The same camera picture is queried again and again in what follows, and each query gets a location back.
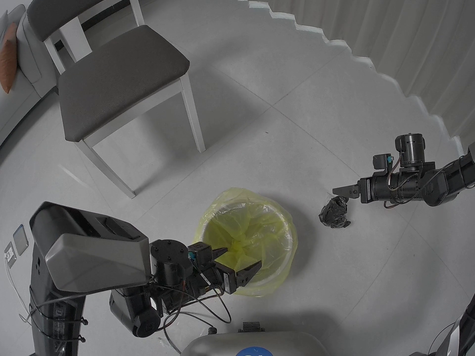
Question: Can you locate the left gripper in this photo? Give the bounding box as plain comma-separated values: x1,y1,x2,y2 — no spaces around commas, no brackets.
193,248,262,296

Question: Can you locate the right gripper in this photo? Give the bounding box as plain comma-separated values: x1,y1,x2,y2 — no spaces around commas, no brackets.
333,175,399,204

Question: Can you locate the black plastic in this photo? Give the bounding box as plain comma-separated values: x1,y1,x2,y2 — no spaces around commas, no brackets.
319,195,352,230

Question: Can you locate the yellow plastic bag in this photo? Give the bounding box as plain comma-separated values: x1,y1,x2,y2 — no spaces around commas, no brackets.
195,187,298,297

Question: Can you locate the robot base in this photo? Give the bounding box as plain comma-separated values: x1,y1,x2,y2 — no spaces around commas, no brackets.
180,321,327,356

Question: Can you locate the white trash bin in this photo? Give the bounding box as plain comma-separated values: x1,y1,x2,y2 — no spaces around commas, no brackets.
202,202,298,287

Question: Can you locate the beige curtain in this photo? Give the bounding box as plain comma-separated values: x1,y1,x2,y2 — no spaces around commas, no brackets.
184,0,475,151

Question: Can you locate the grey white chair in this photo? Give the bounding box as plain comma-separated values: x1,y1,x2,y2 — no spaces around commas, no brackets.
27,0,206,199

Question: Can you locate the pale grey sofa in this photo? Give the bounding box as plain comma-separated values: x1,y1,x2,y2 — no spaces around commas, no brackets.
0,4,60,144

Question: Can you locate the orange cushion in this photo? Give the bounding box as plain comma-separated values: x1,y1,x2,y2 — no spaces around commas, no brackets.
0,22,18,95

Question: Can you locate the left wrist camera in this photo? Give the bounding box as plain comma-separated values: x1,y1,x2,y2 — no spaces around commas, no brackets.
187,243,213,270

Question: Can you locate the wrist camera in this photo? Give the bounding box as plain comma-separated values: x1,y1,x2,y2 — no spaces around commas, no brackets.
372,153,395,172
187,243,213,270

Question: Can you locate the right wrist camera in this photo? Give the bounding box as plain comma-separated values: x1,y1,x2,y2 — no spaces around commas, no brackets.
372,153,395,172

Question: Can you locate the black cable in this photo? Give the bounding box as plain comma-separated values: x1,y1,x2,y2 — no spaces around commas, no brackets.
163,310,218,353
163,289,233,333

